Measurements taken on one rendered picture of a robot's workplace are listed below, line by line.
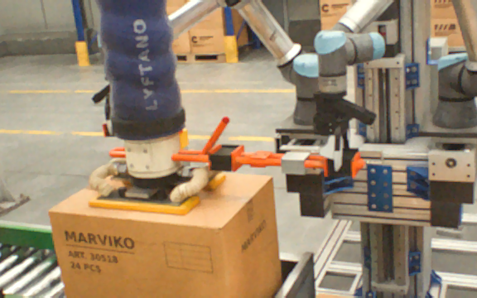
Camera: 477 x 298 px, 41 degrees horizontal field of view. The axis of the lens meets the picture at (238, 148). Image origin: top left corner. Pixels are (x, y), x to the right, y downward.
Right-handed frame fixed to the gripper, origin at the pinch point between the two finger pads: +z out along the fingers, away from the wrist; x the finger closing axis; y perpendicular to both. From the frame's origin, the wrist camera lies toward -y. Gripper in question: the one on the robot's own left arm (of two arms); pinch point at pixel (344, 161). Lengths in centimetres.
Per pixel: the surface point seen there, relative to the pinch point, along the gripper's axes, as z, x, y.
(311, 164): -0.3, 4.0, 8.1
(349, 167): 0.1, 4.2, -2.5
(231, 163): 0.3, 4.8, 31.9
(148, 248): 22, 20, 54
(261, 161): -0.5, 3.7, 23.0
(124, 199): 11, 13, 65
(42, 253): 54, -21, 134
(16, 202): 104, -168, 289
